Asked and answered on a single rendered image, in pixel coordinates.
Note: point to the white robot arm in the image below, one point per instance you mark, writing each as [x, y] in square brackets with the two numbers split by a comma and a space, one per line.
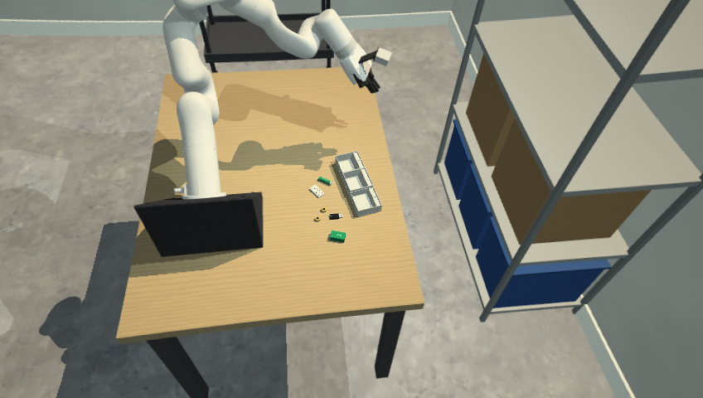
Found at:
[195, 112]

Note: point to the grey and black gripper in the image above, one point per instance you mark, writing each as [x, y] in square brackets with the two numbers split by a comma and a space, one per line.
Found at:
[358, 73]

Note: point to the white rack of open bins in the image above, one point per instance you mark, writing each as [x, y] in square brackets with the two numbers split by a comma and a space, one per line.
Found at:
[358, 183]

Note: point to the white domino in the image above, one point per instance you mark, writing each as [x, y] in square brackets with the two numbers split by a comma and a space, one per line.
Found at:
[316, 191]

